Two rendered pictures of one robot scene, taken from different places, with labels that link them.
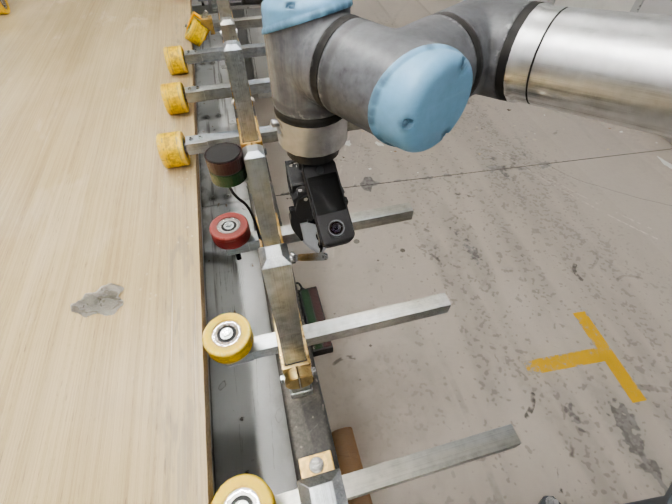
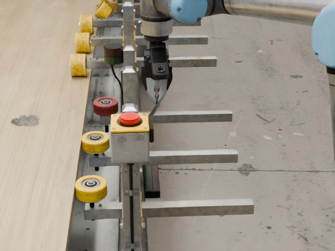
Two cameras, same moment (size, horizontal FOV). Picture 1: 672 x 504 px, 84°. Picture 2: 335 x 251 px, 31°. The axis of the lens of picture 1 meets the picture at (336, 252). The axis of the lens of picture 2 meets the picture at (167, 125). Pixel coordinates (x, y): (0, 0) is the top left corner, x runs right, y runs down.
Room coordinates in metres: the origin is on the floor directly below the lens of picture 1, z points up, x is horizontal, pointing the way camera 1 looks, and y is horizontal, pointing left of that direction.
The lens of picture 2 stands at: (-1.18, -0.31, 1.71)
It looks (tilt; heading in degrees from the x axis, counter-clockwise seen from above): 26 degrees down; 11
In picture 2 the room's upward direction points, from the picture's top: straight up
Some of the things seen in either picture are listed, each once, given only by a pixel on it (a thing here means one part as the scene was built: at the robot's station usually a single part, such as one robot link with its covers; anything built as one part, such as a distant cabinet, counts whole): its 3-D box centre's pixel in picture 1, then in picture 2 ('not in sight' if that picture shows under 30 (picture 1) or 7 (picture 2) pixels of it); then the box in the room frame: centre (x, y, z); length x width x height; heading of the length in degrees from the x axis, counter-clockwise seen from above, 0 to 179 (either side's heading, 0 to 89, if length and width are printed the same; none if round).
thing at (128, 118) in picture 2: not in sight; (129, 120); (-0.22, -0.06, 1.22); 0.04 x 0.04 x 0.02
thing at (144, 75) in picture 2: (304, 217); (149, 75); (0.41, 0.05, 1.06); 0.05 x 0.02 x 0.09; 105
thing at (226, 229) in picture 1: (233, 241); (106, 116); (0.54, 0.22, 0.85); 0.08 x 0.08 x 0.11
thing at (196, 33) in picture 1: (196, 32); (103, 10); (1.50, 0.51, 0.93); 0.09 x 0.08 x 0.09; 105
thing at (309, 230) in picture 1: (307, 227); (151, 87); (0.43, 0.05, 1.02); 0.06 x 0.03 x 0.09; 15
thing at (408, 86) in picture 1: (396, 82); (183, 2); (0.35, -0.06, 1.30); 0.12 x 0.12 x 0.09; 45
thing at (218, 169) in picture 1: (224, 158); (113, 50); (0.51, 0.18, 1.10); 0.06 x 0.06 x 0.02
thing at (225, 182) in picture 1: (228, 171); (113, 58); (0.51, 0.18, 1.07); 0.06 x 0.06 x 0.02
